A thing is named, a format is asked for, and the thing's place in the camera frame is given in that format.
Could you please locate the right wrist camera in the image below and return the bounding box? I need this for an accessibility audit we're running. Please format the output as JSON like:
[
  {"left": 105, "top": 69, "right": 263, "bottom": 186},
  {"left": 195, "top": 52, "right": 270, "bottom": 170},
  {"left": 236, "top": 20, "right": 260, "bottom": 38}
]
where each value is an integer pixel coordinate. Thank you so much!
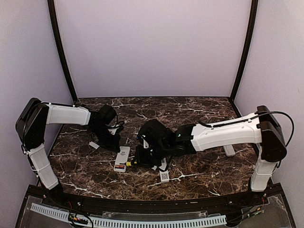
[{"left": 137, "top": 131, "right": 155, "bottom": 149}]

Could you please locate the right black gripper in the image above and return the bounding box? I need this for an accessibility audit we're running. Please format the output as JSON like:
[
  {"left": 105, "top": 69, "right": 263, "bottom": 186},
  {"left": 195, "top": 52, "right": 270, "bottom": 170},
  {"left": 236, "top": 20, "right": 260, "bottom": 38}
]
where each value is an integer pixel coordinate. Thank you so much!
[{"left": 131, "top": 142, "right": 170, "bottom": 168}]

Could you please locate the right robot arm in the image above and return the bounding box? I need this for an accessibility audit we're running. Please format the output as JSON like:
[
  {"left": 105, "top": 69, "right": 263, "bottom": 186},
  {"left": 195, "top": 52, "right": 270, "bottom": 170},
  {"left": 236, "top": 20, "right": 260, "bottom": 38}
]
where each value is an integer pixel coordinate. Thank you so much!
[{"left": 127, "top": 105, "right": 289, "bottom": 206}]

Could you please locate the slim white remote control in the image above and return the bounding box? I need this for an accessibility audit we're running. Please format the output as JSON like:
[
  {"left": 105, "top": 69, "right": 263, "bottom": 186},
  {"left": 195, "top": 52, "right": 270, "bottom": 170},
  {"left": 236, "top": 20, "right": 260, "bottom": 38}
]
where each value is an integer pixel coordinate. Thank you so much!
[{"left": 159, "top": 164, "right": 170, "bottom": 183}]

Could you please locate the right black frame post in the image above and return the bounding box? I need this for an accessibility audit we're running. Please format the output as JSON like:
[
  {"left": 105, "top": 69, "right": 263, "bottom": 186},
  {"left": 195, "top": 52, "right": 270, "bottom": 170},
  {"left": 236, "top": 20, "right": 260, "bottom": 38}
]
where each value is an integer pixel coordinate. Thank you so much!
[{"left": 229, "top": 0, "right": 258, "bottom": 103}]

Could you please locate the black frame post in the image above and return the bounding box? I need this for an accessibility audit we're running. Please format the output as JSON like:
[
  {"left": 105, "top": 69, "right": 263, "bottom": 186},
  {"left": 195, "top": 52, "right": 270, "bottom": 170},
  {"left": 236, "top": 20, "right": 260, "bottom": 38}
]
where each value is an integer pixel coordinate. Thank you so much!
[
  {"left": 229, "top": 0, "right": 258, "bottom": 103},
  {"left": 47, "top": 0, "right": 78, "bottom": 103}
]

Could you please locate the white slotted cable duct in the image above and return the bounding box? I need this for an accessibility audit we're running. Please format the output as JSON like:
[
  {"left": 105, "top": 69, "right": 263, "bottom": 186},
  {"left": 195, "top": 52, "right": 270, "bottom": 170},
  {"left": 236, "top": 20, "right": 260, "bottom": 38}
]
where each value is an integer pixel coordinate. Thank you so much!
[{"left": 30, "top": 203, "right": 227, "bottom": 228}]

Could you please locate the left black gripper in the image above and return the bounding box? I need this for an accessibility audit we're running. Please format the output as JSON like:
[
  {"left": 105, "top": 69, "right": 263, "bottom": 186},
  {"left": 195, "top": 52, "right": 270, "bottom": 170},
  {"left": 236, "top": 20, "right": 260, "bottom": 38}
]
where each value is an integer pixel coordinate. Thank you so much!
[{"left": 90, "top": 124, "right": 121, "bottom": 153}]

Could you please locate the yellow handled screwdriver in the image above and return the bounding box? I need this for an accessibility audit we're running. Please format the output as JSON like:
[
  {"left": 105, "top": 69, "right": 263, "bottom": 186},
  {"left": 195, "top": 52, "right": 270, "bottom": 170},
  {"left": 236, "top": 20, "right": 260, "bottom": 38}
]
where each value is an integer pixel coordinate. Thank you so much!
[{"left": 126, "top": 161, "right": 137, "bottom": 167}]

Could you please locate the black front rail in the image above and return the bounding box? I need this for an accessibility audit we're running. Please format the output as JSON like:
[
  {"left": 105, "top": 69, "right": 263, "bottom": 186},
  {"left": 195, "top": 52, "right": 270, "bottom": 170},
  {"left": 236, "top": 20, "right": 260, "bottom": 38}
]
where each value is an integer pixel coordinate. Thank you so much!
[{"left": 40, "top": 187, "right": 266, "bottom": 216}]

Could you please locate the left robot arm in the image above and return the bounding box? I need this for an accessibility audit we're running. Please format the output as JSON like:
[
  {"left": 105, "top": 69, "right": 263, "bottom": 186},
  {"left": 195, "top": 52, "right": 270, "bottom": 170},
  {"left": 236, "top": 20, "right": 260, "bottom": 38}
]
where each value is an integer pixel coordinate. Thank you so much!
[{"left": 15, "top": 98, "right": 121, "bottom": 207}]

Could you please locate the white TCL air-conditioner remote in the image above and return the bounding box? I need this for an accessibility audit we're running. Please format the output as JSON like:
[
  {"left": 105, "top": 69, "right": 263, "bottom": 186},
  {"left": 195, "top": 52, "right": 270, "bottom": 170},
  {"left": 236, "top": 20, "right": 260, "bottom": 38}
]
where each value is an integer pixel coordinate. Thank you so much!
[{"left": 114, "top": 146, "right": 130, "bottom": 172}]

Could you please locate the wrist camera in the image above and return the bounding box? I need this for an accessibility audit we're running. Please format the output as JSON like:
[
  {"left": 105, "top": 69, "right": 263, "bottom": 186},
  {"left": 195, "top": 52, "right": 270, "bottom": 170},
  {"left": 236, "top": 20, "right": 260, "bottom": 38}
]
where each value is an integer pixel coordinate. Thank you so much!
[
  {"left": 137, "top": 131, "right": 155, "bottom": 149},
  {"left": 107, "top": 121, "right": 124, "bottom": 135}
]

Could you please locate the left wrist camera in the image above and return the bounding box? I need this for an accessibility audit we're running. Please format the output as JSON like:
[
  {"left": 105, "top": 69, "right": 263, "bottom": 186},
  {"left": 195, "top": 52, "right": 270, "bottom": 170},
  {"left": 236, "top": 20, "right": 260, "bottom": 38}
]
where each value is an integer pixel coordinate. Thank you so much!
[{"left": 107, "top": 121, "right": 124, "bottom": 135}]

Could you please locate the left black frame post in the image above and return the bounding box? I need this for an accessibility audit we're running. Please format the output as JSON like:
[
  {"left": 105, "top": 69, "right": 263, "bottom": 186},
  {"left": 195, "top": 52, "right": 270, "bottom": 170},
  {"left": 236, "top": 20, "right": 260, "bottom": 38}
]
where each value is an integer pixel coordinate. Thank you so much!
[{"left": 47, "top": 0, "right": 78, "bottom": 103}]

